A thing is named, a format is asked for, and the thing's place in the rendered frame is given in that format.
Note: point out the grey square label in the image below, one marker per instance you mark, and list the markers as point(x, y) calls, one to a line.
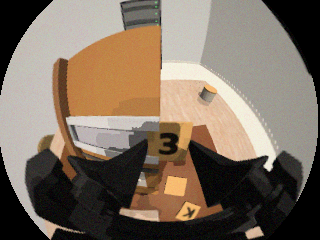
point(142, 180)

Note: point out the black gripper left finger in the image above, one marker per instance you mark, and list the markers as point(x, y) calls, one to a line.
point(118, 175)

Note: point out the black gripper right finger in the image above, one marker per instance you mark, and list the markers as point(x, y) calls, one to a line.
point(219, 175)

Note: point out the small white jar with orange lid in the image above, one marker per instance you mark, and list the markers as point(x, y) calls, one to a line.
point(208, 93)

